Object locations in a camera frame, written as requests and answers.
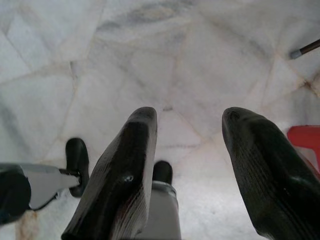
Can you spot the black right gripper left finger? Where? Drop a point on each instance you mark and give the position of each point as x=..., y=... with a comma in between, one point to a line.
x=120, y=175

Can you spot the dark grey-capped chair leg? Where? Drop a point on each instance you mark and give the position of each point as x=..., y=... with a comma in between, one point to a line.
x=295, y=54

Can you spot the red plastic stool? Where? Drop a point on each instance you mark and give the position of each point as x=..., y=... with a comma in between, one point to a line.
x=305, y=136

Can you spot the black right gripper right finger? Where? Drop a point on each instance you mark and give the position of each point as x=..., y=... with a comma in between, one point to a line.
x=272, y=175

